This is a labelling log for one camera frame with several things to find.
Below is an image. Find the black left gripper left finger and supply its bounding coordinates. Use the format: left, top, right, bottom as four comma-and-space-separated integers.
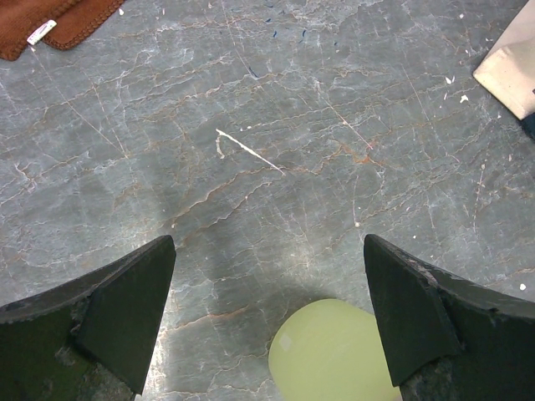
1, 236, 176, 400

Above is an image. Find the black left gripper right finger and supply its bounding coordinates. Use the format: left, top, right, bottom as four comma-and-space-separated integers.
364, 234, 534, 400

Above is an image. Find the green bottle with white cap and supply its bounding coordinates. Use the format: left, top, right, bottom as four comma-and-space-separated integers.
268, 299, 402, 401

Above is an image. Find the beige canvas tote bag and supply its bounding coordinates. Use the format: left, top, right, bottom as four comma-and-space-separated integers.
473, 0, 534, 138

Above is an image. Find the brown folded towel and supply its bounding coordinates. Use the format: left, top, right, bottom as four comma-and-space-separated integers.
1, 0, 124, 61

